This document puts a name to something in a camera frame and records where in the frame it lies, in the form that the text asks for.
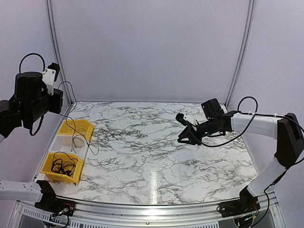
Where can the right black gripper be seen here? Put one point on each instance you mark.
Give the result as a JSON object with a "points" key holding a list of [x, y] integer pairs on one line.
{"points": [[194, 138]]}

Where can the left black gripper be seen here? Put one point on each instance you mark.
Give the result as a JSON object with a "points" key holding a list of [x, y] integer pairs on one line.
{"points": [[56, 107]]}

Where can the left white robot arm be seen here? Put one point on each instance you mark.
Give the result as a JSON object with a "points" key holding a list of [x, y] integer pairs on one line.
{"points": [[33, 97]]}

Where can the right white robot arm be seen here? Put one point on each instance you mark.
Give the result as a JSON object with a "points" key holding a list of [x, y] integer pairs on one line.
{"points": [[285, 129]]}

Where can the far yellow bin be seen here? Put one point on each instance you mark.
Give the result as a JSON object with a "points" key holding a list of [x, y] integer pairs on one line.
{"points": [[80, 127]]}

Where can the white middle bin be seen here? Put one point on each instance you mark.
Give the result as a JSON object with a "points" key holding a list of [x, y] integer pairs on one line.
{"points": [[69, 144]]}

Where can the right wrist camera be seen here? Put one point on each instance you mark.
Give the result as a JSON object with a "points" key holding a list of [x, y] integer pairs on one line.
{"points": [[185, 119]]}

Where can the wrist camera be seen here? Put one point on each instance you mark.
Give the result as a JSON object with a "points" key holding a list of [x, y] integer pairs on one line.
{"points": [[185, 119], [50, 75]]}

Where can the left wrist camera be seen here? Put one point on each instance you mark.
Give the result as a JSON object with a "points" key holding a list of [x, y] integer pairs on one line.
{"points": [[50, 75]]}

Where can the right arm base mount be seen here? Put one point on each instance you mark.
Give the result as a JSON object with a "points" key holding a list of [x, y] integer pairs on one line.
{"points": [[245, 204]]}

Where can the left aluminium corner post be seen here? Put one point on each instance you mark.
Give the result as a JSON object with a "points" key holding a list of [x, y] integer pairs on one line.
{"points": [[55, 46]]}

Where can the aluminium corner post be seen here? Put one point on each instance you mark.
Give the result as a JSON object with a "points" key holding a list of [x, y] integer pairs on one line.
{"points": [[243, 48], [55, 46]]}

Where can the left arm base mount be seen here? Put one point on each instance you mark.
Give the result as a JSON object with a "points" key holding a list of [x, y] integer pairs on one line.
{"points": [[51, 203]]}

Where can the aluminium front rail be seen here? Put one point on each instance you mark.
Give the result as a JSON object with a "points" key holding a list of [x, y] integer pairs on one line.
{"points": [[105, 215]]}

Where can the right aluminium corner post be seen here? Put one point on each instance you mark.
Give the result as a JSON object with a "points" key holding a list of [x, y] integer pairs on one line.
{"points": [[243, 48]]}

